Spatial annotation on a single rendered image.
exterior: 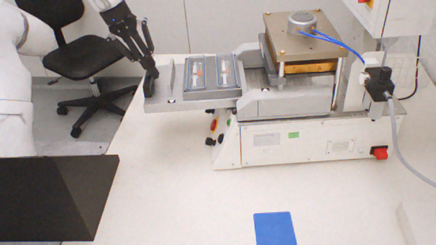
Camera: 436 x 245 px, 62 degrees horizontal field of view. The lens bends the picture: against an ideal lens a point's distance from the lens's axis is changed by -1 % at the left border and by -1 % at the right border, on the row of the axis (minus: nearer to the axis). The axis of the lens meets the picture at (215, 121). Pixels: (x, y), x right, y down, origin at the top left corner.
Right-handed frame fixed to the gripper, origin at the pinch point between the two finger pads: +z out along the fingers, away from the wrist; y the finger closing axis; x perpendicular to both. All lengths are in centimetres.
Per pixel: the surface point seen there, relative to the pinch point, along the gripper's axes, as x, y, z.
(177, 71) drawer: -6.9, -4.0, 7.8
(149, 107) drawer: 10.5, 2.7, 6.5
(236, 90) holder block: 9.0, -21.2, 12.4
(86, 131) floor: -99, 108, 68
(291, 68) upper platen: 9.0, -37.2, 12.0
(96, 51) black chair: -119, 75, 27
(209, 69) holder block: -2.2, -14.5, 9.2
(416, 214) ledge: 38, -53, 46
